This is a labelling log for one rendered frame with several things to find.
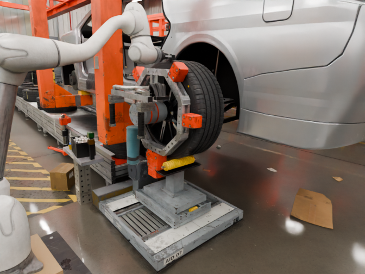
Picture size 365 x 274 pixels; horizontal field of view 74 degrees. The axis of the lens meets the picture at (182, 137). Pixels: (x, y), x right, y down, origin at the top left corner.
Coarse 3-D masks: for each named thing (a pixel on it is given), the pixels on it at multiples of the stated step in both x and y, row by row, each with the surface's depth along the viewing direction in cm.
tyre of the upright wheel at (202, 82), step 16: (160, 64) 157; (192, 64) 152; (192, 80) 139; (208, 80) 148; (192, 96) 139; (208, 96) 142; (192, 112) 142; (208, 112) 142; (208, 128) 146; (192, 144) 147; (208, 144) 158
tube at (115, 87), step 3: (150, 75) 152; (150, 78) 152; (150, 81) 153; (114, 87) 151; (117, 87) 148; (120, 87) 146; (123, 87) 145; (126, 87) 145; (129, 87) 145; (132, 87) 145; (135, 87) 146; (138, 87) 147
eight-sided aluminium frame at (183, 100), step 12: (144, 72) 157; (156, 72) 149; (144, 84) 167; (168, 84) 141; (180, 84) 140; (180, 96) 135; (180, 108) 136; (180, 120) 138; (144, 132) 176; (180, 132) 139; (144, 144) 170; (156, 144) 167; (168, 144) 150; (180, 144) 149
